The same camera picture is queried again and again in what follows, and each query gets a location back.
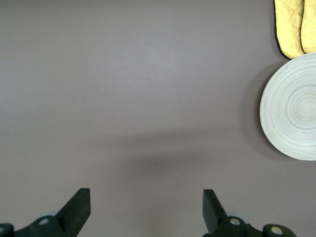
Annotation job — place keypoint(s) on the yellow quilted oven mitt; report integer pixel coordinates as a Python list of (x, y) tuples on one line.
[(309, 24), (288, 29)]

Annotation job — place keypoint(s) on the brown table cover cloth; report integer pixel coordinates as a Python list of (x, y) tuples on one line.
[(98, 74)]

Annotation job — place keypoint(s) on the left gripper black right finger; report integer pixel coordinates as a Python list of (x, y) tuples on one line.
[(214, 217)]

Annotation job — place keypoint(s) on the round wooden plate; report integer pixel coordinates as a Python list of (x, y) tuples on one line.
[(296, 111)]

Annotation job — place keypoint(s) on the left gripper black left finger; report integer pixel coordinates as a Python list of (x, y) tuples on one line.
[(74, 212)]

